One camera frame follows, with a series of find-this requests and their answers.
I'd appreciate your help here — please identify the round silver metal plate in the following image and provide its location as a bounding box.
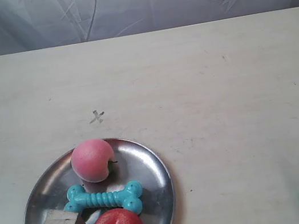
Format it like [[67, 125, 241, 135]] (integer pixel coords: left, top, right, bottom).
[[23, 138, 176, 224]]

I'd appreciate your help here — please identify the pink toy peach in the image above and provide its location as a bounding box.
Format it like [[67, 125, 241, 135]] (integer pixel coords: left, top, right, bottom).
[[71, 138, 115, 183]]

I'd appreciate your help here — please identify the teal rubber bone toy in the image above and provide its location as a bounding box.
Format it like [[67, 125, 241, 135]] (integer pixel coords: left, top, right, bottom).
[[63, 181, 143, 215]]

